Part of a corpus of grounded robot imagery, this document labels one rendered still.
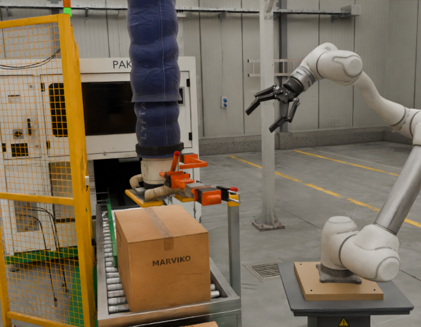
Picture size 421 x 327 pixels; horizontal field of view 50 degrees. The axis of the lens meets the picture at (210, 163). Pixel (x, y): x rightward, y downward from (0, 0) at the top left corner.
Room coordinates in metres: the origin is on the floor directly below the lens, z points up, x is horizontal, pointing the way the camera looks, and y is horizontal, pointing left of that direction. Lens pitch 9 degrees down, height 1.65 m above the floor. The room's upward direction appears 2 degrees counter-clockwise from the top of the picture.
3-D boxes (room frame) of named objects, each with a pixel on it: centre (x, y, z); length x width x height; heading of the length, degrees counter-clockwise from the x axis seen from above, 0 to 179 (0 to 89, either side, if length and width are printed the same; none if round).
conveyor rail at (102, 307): (3.09, 0.81, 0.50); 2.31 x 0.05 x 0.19; 14
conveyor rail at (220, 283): (3.25, 0.18, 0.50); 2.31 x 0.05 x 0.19; 14
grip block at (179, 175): (1.93, 0.15, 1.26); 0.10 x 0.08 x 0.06; 113
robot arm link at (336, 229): (1.93, -0.57, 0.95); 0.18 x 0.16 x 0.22; 21
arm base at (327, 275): (1.97, -0.57, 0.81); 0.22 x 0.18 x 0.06; 173
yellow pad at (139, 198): (2.12, 0.33, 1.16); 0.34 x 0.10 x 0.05; 23
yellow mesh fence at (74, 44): (3.66, 1.05, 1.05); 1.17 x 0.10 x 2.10; 14
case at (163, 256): (2.37, 0.30, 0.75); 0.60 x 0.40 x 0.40; 18
